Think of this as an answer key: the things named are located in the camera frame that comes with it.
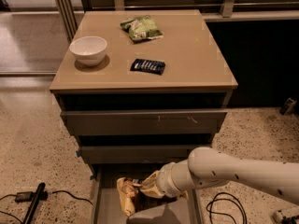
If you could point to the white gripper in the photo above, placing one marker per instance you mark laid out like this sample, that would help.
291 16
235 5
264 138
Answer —
163 181

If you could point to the brown yellow chip bag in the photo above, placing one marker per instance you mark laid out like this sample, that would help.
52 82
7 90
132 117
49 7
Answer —
132 200

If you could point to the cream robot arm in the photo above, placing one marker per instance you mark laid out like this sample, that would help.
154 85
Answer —
207 167

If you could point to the middle grey drawer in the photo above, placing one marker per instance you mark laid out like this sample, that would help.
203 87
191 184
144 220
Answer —
135 154

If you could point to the open bottom grey drawer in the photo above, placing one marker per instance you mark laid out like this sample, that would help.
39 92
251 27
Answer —
107 206

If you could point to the top grey drawer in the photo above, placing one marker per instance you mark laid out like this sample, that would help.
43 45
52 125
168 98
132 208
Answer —
143 122

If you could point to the grey three-drawer cabinet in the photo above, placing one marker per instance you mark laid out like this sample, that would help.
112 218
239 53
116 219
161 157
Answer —
196 76

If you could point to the green chip bag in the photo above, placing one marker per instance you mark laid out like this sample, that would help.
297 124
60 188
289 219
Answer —
142 28

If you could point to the black cylindrical tool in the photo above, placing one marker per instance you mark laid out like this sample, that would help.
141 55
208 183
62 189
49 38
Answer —
39 195

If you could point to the dark blue snack packet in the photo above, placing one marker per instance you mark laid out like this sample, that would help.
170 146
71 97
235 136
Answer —
148 66

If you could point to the black power adapter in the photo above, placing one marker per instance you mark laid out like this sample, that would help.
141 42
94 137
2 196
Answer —
22 197

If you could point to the white power strip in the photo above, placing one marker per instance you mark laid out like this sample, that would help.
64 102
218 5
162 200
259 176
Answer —
287 216

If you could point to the white ceramic bowl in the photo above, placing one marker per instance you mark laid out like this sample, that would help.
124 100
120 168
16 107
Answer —
89 50

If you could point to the dark small floor device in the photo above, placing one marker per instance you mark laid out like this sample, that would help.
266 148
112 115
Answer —
288 106

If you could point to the metal railing frame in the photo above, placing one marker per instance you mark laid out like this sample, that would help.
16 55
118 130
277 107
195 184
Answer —
213 10

